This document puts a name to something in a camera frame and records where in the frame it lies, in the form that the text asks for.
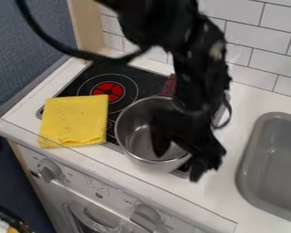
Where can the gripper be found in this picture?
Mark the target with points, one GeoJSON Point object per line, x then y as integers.
{"type": "Point", "coordinates": [200, 121]}

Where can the silver pot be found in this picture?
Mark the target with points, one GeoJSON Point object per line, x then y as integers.
{"type": "Point", "coordinates": [137, 136]}

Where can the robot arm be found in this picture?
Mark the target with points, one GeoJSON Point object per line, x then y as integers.
{"type": "Point", "coordinates": [172, 27]}

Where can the toy sink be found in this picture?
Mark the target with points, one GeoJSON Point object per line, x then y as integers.
{"type": "Point", "coordinates": [273, 164]}

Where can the toy stove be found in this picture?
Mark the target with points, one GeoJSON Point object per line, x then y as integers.
{"type": "Point", "coordinates": [123, 82]}

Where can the yellow cloth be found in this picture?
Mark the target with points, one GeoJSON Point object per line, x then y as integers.
{"type": "Point", "coordinates": [73, 119]}

